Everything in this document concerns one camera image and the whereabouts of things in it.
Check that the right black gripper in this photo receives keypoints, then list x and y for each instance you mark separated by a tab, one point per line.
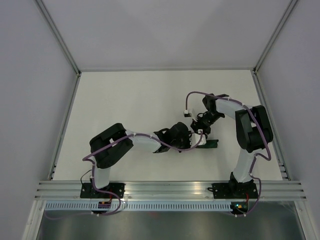
196	125

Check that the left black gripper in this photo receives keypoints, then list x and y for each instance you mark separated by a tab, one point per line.
187	136

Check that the dark green cloth napkin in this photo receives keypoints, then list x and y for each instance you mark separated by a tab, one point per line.
210	144

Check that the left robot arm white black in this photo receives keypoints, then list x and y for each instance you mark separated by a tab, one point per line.
108	147

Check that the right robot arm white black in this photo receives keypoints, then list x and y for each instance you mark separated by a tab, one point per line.
253	134

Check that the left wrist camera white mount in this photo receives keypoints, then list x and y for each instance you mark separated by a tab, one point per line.
198	139

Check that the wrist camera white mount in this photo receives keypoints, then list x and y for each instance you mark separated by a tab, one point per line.
198	139
189	113

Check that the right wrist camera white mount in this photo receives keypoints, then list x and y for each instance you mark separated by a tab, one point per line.
189	113

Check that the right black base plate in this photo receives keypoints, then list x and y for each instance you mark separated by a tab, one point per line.
229	190

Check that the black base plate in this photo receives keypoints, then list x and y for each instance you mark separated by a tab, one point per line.
88	191
229	190

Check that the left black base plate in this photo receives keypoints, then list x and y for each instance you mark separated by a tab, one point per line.
88	191

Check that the aluminium front rail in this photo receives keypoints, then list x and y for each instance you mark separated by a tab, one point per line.
169	191

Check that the right aluminium frame post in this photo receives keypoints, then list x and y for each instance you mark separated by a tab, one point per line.
275	34

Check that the aluminium frame post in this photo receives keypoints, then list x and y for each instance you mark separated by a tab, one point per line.
57	35
275	34

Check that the white slotted cable duct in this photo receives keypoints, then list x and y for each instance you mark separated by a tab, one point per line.
154	206

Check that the left aluminium frame post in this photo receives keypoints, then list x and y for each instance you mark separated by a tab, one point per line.
57	35

